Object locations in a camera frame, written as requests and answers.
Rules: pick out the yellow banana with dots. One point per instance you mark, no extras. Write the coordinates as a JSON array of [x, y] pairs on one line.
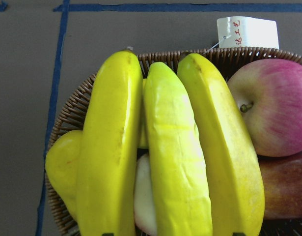
[[178, 170], [107, 163], [235, 183]]

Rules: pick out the brown wicker basket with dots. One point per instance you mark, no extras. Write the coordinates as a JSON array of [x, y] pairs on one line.
[[227, 60]]

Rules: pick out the yellow starfruit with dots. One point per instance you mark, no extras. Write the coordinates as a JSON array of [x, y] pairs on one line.
[[142, 135]]

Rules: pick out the pale white apple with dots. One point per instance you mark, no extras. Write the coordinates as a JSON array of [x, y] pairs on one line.
[[144, 208]]

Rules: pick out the yellow pear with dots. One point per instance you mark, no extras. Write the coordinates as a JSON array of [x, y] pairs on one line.
[[61, 168]]

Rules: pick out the white paper price tag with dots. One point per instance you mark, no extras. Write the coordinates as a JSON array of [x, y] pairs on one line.
[[242, 31]]

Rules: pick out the pink red apple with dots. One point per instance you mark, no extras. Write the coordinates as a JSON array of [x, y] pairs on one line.
[[268, 93]]

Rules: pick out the dark red mango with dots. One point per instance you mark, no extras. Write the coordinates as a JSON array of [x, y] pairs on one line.
[[282, 178]]

